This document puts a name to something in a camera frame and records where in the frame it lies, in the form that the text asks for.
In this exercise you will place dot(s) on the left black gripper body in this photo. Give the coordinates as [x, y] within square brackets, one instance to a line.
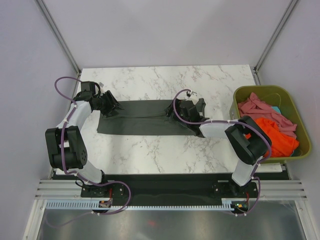
[105, 104]

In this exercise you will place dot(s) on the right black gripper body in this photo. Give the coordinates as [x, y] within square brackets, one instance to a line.
[177, 101]

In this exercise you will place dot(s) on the dark grey t shirt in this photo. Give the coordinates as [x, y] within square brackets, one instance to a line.
[141, 118]

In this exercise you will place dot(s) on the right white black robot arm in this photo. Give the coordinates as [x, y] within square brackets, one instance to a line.
[247, 139]

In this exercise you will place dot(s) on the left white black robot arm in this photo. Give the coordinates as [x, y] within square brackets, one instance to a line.
[65, 145]

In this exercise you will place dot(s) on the pink t shirt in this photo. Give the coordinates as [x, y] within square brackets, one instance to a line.
[256, 108]

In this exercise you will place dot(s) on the teal cloth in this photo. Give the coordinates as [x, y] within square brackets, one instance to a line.
[276, 109]

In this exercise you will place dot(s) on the olive green plastic bin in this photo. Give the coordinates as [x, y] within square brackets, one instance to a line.
[275, 104]

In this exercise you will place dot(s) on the orange t shirt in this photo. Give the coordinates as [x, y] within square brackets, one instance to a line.
[280, 140]

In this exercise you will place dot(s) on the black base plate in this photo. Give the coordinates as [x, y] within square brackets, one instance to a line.
[170, 189]

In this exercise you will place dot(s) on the aluminium front rail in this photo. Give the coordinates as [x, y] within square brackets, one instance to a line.
[271, 190]

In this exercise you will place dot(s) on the left aluminium frame post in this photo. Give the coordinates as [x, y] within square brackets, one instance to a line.
[58, 35]

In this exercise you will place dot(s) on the white slotted cable duct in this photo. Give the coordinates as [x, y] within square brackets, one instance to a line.
[99, 205]

